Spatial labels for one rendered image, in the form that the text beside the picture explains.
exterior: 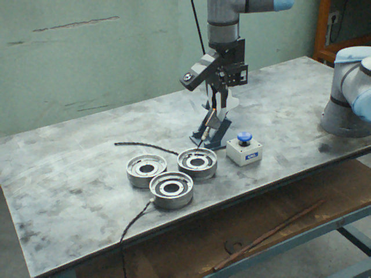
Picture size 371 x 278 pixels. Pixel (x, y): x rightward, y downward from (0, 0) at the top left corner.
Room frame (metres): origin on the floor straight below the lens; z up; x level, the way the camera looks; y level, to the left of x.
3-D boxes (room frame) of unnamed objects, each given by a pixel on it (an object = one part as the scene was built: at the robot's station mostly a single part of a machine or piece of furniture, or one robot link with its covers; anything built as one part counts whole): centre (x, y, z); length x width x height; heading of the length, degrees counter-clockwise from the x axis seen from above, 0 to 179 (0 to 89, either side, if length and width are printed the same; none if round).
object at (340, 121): (1.20, -0.48, 0.85); 0.15 x 0.15 x 0.10
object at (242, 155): (1.06, -0.16, 0.82); 0.08 x 0.07 x 0.05; 116
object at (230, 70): (1.08, -0.11, 1.07); 0.09 x 0.08 x 0.12; 114
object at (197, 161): (1.00, -0.03, 0.82); 0.10 x 0.10 x 0.04
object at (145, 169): (0.99, 0.10, 0.82); 0.10 x 0.10 x 0.04
